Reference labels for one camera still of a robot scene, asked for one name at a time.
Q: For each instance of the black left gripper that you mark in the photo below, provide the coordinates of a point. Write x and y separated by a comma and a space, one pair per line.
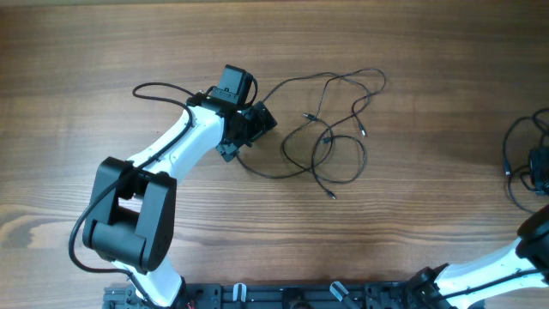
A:
258, 127

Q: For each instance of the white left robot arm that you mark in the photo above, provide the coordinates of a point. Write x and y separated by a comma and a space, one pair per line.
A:
129, 221

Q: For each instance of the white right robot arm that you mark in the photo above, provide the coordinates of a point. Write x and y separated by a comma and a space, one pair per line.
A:
521, 264

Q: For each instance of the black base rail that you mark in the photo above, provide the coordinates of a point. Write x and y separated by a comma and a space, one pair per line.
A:
373, 295

